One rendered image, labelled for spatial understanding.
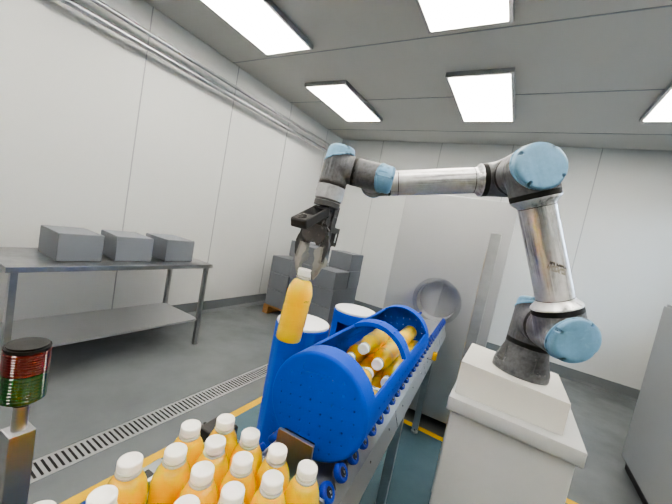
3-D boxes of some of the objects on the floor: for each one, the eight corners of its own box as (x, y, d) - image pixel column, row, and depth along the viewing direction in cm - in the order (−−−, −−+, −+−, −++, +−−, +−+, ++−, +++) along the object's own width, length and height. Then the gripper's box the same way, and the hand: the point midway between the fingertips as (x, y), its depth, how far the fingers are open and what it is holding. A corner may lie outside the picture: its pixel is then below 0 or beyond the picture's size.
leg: (418, 431, 266) (434, 360, 261) (416, 435, 260) (433, 362, 255) (411, 428, 268) (427, 358, 263) (409, 431, 263) (425, 360, 258)
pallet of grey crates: (350, 326, 514) (364, 255, 505) (324, 337, 445) (340, 254, 435) (292, 305, 573) (304, 241, 564) (262, 311, 504) (275, 238, 494)
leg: (383, 519, 177) (406, 414, 172) (380, 527, 172) (403, 419, 167) (373, 513, 180) (396, 410, 175) (370, 521, 174) (393, 415, 169)
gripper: (353, 209, 88) (333, 283, 89) (317, 202, 93) (299, 271, 94) (341, 203, 81) (319, 283, 81) (303, 195, 85) (283, 271, 86)
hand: (304, 272), depth 85 cm, fingers closed on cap, 4 cm apart
